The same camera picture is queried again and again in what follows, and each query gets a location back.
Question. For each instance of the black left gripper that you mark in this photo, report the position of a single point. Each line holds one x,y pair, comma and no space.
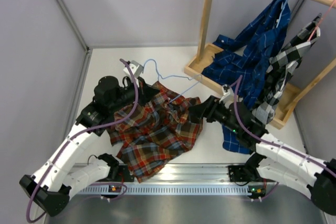
145,92

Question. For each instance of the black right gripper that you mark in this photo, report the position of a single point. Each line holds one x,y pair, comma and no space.
206,109

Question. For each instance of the light blue wire hanger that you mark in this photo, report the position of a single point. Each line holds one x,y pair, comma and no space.
175,79

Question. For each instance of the red brown plaid shirt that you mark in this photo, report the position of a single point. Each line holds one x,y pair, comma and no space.
156,133

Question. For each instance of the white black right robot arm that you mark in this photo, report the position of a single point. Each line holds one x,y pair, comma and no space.
271,158

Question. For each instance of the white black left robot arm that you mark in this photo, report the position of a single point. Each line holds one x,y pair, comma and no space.
53,185

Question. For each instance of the blue plaid shirt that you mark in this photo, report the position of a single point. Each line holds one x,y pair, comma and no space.
247,56

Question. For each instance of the black white checkered shirt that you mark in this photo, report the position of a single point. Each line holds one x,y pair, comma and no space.
281,69

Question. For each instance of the blue hanger under blue shirt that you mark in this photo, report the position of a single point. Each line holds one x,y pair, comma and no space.
281,13

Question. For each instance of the wooden rack base tray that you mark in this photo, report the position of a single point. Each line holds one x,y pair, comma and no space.
281,116

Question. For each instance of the wooden diagonal rack brace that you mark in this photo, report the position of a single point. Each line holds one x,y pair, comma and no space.
313,83

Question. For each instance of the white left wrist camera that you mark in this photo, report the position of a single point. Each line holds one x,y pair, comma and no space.
136,68

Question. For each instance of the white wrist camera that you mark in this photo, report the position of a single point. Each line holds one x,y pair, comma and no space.
136,68
227,93

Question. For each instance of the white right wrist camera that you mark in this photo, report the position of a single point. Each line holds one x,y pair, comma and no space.
227,93

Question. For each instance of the aluminium table edge rail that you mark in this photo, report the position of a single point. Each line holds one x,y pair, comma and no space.
183,172

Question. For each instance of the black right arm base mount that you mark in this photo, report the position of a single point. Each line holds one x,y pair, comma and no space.
242,173

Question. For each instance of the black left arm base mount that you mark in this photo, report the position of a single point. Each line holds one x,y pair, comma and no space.
119,174

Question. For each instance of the perforated white cable duct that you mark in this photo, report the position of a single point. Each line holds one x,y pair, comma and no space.
231,190

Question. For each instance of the wooden rack upright post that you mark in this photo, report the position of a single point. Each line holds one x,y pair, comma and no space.
203,29

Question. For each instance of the aluminium corner frame post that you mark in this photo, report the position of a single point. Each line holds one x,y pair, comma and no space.
70,20

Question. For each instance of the pink wire hanger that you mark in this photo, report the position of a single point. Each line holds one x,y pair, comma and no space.
321,19

